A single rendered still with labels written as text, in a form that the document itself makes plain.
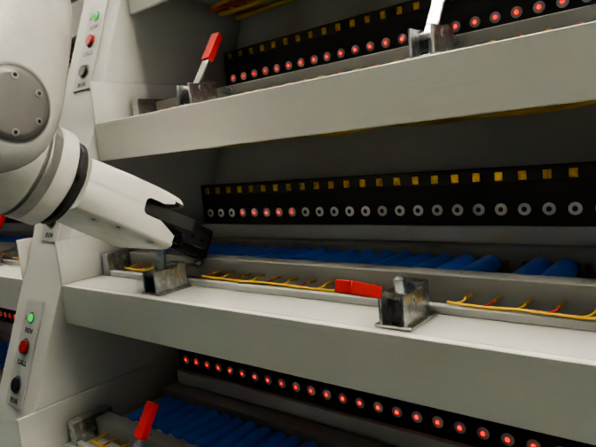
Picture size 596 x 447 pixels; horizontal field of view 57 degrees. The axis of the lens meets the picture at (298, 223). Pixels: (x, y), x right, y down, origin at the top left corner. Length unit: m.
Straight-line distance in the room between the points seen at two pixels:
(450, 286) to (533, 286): 0.06
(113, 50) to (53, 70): 0.36
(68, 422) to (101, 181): 0.33
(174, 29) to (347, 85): 0.41
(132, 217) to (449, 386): 0.28
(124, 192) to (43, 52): 0.14
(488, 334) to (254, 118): 0.28
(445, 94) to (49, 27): 0.26
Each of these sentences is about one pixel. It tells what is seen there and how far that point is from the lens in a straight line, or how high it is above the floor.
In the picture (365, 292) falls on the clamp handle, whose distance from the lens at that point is 0.33.
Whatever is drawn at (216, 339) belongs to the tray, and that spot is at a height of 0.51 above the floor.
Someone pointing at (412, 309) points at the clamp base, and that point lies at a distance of 0.38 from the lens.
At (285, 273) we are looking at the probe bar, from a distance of 0.51.
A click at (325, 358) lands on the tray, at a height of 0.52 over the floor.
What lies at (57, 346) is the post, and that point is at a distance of 0.70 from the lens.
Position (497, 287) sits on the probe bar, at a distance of 0.41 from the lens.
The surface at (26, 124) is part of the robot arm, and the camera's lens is 0.37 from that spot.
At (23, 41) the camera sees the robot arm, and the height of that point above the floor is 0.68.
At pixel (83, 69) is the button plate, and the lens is 0.77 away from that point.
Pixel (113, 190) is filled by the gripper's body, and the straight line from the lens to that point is 0.48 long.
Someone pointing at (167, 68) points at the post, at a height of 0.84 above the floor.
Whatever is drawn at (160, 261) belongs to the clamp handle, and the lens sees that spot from 0.56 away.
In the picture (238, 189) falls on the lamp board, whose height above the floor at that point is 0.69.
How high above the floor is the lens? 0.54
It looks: 9 degrees up
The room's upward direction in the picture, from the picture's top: 8 degrees clockwise
